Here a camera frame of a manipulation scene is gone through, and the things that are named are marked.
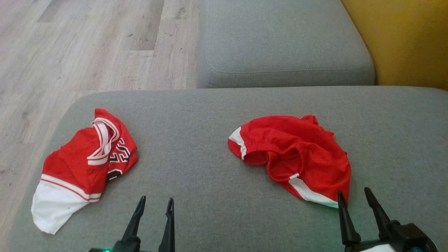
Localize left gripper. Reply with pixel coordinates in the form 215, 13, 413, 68
88, 196, 175, 252

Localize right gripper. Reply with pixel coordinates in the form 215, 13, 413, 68
337, 187, 399, 252

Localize red white sports shorts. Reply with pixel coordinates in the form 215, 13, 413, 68
227, 115, 351, 209

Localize red white basketball jersey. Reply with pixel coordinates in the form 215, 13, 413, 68
31, 108, 139, 235

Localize large grey sofa seat cushion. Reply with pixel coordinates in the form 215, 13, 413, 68
7, 86, 448, 252

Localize yellow sofa back cushion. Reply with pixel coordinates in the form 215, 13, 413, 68
341, 0, 448, 91

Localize small grey sofa seat cushion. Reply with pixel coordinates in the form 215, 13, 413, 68
197, 0, 376, 89

